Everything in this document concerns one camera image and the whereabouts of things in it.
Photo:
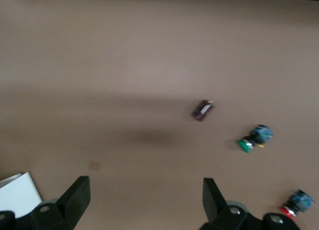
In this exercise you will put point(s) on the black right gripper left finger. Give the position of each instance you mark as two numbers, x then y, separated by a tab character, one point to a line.
64	210

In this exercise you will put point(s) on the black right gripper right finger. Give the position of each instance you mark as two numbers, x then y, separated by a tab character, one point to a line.
224	215

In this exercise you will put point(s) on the white drawer cabinet housing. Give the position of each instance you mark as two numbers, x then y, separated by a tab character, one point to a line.
17	195

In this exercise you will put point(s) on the dark purple capacitor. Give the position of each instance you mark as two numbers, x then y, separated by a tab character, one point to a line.
203	110

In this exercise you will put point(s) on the red push button switch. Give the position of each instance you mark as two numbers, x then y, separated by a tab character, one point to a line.
300	200

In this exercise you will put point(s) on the green push button switch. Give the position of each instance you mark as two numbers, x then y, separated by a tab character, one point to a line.
259	136

